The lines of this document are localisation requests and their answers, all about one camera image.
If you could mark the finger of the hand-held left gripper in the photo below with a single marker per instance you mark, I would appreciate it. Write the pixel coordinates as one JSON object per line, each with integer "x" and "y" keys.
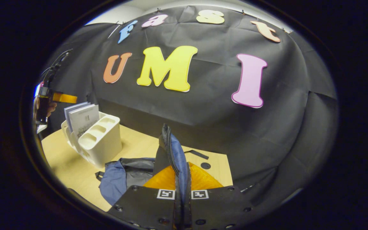
{"x": 64, "y": 97}

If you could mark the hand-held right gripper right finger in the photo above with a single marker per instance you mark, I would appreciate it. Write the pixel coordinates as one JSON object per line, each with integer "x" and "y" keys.
{"x": 219, "y": 207}

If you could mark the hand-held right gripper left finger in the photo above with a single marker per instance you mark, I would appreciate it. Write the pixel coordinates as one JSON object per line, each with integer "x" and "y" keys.
{"x": 139, "y": 207}

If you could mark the white book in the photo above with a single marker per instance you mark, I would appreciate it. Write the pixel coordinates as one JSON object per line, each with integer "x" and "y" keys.
{"x": 85, "y": 119}

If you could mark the blue schoolbag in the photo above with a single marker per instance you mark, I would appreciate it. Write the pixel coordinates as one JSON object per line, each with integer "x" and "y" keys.
{"x": 117, "y": 179}

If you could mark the white plastic bookshelf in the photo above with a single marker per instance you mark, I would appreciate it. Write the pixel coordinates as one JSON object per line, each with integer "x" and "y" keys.
{"x": 104, "y": 147}

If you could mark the computer monitor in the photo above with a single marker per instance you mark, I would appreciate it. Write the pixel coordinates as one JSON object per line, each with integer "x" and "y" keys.
{"x": 38, "y": 89}

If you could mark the small white side table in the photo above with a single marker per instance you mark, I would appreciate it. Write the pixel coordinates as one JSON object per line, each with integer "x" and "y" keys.
{"x": 41, "y": 128}

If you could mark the black round table cap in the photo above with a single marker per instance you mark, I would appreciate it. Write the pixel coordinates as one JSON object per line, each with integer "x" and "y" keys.
{"x": 205, "y": 165}

